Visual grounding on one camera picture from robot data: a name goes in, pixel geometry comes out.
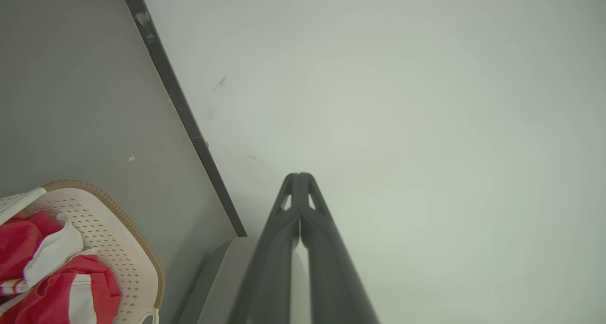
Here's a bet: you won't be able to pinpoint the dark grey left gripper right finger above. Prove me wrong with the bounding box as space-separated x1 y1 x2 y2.
299 173 380 324

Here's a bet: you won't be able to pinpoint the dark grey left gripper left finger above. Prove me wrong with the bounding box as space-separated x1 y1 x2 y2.
228 173 300 324

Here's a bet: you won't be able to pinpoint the white garment with red stripes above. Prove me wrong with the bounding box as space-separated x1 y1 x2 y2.
23 213 86 288

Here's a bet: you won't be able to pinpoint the red Bulls 23 shorts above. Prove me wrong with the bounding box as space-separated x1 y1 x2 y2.
0 254 122 324

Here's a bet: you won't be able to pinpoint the red basketball jersey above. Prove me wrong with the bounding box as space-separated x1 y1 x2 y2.
0 211 63 283

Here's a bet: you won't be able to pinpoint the cream perforated laundry basket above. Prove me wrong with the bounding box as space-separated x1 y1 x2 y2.
0 180 165 324

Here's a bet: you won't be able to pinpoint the black baseboard strip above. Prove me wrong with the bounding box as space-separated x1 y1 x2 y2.
122 0 248 238

